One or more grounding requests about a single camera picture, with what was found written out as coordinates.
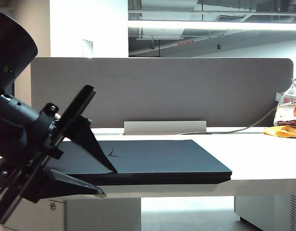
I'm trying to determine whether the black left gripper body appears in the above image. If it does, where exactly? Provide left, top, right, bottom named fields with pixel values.
left=0, top=84, right=98, bottom=226

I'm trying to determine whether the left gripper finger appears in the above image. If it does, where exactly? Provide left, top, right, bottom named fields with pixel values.
left=22, top=167, right=106, bottom=203
left=64, top=115, right=118, bottom=174

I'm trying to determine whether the dark grey laptop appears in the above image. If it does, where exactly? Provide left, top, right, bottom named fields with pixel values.
left=45, top=140, right=232, bottom=186

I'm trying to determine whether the white drawer cabinet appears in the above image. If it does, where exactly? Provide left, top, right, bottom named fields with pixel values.
left=0, top=197, right=142, bottom=231

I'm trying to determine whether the grey fabric desk divider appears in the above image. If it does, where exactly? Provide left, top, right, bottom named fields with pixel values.
left=30, top=57, right=294, bottom=128

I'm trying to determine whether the long ceiling light strip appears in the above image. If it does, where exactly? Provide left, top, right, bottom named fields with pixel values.
left=128, top=20, right=296, bottom=31

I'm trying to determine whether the white vented cabinet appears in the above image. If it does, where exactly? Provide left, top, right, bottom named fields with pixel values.
left=234, top=194, right=296, bottom=231

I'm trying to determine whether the yellow cloth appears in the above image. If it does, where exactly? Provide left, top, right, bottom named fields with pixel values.
left=262, top=125, right=296, bottom=140

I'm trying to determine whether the white printed plastic bag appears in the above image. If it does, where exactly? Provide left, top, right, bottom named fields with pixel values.
left=274, top=76, right=296, bottom=127

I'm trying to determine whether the metal ceiling cable tray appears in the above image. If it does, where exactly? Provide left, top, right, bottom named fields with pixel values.
left=136, top=35, right=187, bottom=41

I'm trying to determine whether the grey power cable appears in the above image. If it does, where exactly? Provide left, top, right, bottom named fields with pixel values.
left=178, top=107, right=278, bottom=135

